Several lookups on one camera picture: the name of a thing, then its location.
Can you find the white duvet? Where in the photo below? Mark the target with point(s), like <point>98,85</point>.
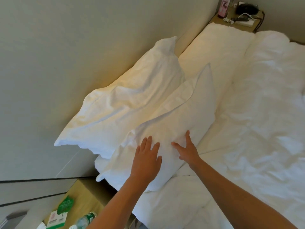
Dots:
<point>262,104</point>
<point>214,52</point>

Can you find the green leaf card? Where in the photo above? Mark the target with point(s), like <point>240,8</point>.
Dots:
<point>64,206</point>

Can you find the person's right forearm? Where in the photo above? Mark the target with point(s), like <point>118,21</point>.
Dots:
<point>238,202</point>

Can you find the wooden nightstand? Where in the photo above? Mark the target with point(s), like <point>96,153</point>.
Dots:
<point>216,21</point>
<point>88,195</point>

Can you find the person's left hand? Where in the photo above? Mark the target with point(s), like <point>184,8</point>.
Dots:
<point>146,164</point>

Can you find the pink box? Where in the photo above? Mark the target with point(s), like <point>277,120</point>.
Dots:
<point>223,8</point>

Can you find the clear plastic water bottle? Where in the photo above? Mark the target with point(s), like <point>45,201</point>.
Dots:
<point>83,221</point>

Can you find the person's left forearm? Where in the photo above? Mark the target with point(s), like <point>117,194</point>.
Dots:
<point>114,209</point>

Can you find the person's right hand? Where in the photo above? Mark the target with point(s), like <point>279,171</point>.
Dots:
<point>189,155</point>

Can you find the black telephone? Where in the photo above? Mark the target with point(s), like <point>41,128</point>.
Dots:
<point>246,9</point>

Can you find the white pillow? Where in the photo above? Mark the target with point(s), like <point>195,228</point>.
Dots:
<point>119,104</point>
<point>181,112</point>

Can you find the black remote control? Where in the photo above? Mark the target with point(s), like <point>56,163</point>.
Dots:
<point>237,19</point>

